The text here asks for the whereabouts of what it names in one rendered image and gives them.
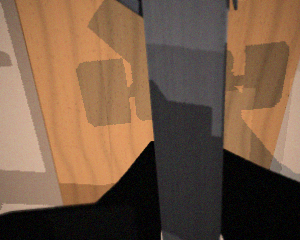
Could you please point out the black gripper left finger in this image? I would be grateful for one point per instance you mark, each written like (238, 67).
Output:
(129, 210)

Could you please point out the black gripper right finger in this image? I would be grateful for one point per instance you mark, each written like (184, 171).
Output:
(257, 203)

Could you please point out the brown wooden board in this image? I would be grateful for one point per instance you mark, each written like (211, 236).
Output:
(89, 66)

